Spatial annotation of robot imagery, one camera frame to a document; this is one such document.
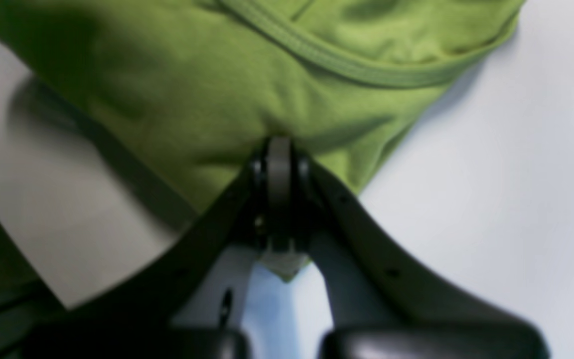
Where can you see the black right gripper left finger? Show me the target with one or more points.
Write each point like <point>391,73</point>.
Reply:
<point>188,303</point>

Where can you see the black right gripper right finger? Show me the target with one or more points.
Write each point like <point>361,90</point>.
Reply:
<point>385,303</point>

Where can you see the green T-shirt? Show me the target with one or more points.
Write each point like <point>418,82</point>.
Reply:
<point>120,120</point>

